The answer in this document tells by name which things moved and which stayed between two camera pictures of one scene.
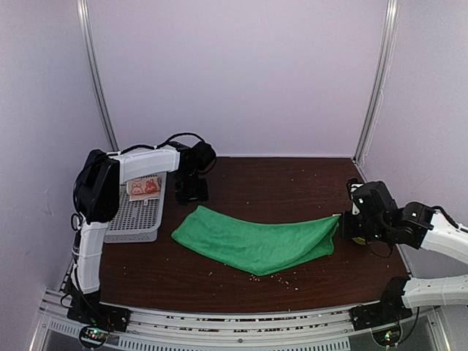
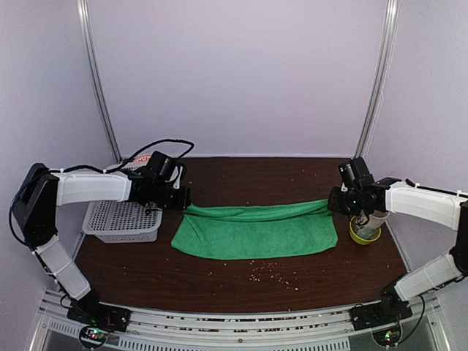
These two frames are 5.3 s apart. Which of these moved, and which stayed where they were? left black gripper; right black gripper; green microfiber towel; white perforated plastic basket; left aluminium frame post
Moved: right black gripper; green microfiber towel; left black gripper
Stayed: left aluminium frame post; white perforated plastic basket
